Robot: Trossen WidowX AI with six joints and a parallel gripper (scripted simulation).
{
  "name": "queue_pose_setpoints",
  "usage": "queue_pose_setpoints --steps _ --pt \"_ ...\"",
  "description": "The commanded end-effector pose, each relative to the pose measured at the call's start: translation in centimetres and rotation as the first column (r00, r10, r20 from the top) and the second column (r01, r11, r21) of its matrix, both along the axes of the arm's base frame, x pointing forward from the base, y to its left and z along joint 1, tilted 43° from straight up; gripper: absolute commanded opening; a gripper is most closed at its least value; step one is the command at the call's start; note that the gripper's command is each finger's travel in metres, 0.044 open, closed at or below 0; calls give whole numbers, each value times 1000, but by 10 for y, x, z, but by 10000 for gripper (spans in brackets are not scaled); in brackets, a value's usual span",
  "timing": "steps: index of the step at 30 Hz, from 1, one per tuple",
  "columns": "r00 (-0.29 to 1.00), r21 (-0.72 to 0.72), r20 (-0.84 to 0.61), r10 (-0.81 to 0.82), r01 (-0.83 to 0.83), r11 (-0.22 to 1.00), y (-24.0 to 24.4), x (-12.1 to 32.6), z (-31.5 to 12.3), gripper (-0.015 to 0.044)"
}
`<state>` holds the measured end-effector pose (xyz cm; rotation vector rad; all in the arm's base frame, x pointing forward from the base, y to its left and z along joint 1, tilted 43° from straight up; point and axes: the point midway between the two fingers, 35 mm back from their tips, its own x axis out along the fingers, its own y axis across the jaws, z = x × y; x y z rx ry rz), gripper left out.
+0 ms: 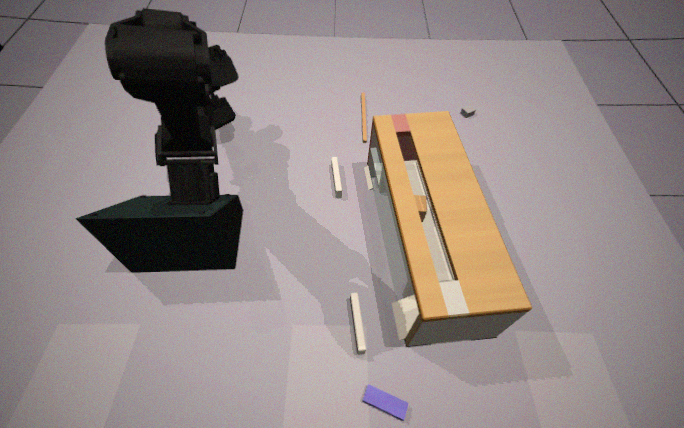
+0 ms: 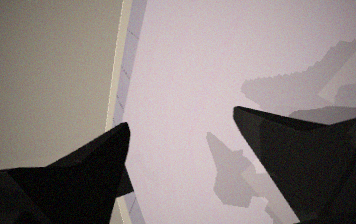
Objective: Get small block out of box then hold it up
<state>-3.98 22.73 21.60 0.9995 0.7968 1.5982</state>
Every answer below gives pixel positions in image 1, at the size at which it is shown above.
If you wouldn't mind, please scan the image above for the small purple block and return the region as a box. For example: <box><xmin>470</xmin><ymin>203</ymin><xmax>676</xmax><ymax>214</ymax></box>
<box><xmin>362</xmin><ymin>384</ymin><xmax>408</xmax><ymax>421</ymax></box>

